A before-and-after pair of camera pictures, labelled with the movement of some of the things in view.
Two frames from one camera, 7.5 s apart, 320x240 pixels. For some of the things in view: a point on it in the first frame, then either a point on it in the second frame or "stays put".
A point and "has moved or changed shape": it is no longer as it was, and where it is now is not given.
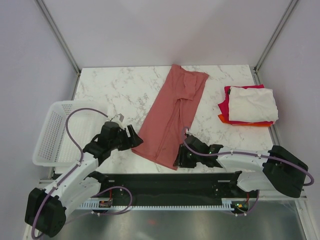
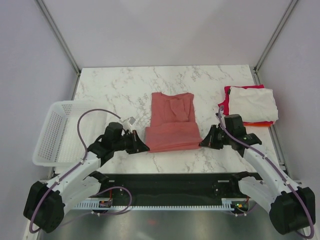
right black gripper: (181, 160) -> (209, 141)
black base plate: (179, 186) stays put
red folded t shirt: (224, 106) stays put
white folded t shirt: (252, 105) stays put
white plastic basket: (53, 148) stays put
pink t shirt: (163, 131) has moved or changed shape
